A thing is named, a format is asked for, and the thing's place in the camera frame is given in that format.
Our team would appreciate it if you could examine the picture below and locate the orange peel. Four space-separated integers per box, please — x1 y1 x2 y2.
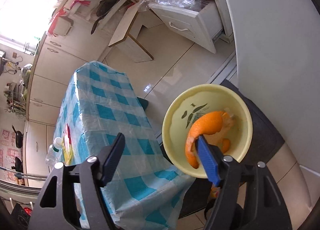
185 111 235 169

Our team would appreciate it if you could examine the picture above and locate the yellow red snack wrapper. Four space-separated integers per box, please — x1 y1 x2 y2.
63 124 74 166

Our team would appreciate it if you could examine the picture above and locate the clear tea bottle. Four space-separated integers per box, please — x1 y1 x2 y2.
45 137 63 170

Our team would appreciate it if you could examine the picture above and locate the yellow plastic trash bin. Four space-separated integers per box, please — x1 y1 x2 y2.
162 84 253 179

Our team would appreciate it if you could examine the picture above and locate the blue checkered tablecloth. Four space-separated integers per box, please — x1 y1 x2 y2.
54 61 194 229

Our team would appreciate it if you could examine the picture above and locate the black floor mat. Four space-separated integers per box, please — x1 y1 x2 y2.
162 80 284 218

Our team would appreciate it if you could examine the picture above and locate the small white wooden stool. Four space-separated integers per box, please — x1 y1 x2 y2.
108 3 153 63

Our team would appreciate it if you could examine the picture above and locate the white lower cabinet row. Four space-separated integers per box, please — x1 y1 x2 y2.
23 15 111 176

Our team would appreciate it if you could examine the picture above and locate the open white bottom drawer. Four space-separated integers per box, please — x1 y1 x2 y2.
150 0 223 53

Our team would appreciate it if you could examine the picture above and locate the black frying pan on shelf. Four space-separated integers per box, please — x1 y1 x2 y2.
91 0 120 35

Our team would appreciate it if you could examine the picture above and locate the white open shelf rack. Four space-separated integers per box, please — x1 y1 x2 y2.
71 0 135 34

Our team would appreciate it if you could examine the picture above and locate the black wok on wall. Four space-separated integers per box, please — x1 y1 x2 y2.
12 125 23 149

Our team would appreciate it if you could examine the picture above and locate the red bag on cabinet handle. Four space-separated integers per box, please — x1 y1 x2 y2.
46 8 74 36

